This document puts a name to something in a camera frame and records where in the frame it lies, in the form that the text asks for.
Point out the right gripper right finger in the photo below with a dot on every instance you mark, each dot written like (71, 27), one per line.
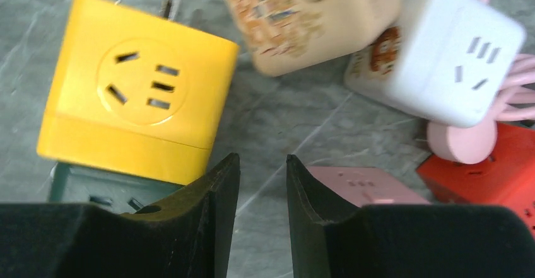
(331, 237)

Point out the pink cube socket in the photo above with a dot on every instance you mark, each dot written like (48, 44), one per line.
(365, 185)

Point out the white cube socket top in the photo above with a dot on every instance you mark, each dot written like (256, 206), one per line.
(442, 60)

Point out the dark green cube socket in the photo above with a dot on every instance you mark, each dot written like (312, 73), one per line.
(115, 192)

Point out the red cube socket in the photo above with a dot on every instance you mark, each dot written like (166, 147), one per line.
(506, 178)

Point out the beige cube socket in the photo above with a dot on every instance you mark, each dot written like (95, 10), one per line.
(283, 36)

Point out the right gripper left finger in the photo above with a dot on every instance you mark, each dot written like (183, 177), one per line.
(187, 234)

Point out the yellow cube socket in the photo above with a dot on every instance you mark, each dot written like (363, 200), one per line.
(136, 93)

